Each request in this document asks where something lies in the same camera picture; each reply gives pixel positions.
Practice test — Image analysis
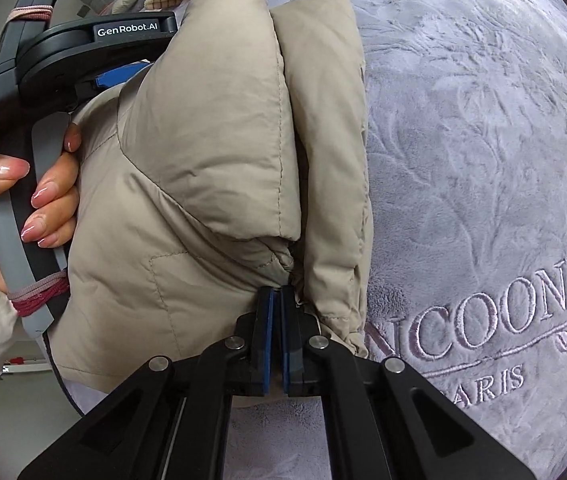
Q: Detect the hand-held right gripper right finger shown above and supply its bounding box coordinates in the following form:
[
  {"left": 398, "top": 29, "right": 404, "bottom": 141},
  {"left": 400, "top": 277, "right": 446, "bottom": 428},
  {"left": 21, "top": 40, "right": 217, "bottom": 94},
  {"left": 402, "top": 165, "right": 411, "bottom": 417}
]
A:
[{"left": 280, "top": 285, "right": 539, "bottom": 480}]

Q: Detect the lavender plush bedspread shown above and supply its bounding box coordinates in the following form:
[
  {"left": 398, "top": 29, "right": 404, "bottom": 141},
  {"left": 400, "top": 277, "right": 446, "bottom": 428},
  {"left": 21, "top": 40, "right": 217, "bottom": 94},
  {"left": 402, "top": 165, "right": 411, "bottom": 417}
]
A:
[{"left": 63, "top": 0, "right": 567, "bottom": 480}]

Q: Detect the beige puffer jacket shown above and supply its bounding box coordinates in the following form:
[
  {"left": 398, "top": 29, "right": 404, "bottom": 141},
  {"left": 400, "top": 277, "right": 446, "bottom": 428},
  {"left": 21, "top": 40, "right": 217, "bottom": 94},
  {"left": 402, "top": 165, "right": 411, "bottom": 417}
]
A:
[{"left": 46, "top": 0, "right": 377, "bottom": 418}]

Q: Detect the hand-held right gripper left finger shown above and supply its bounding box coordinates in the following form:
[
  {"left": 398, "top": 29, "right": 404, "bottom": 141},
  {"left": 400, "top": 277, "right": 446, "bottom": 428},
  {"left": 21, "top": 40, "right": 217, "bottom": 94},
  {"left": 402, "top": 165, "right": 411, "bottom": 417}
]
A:
[{"left": 16, "top": 285, "right": 276, "bottom": 480}]

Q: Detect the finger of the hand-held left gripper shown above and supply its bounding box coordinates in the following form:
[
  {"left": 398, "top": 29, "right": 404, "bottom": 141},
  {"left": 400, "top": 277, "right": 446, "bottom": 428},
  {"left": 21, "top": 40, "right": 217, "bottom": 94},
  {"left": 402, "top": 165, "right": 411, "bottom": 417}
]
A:
[{"left": 74, "top": 59, "right": 153, "bottom": 107}]

